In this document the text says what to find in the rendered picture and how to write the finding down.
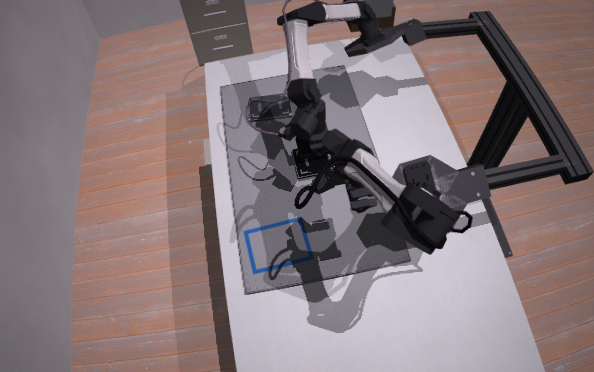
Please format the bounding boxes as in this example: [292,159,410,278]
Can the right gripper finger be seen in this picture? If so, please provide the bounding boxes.
[310,148,326,156]

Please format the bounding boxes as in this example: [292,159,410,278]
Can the blue tape outline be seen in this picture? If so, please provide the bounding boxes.
[244,217,314,274]

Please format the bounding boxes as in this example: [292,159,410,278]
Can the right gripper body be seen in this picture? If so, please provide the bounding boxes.
[285,117,328,150]

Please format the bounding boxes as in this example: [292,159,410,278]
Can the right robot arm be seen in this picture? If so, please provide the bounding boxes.
[277,1,386,141]

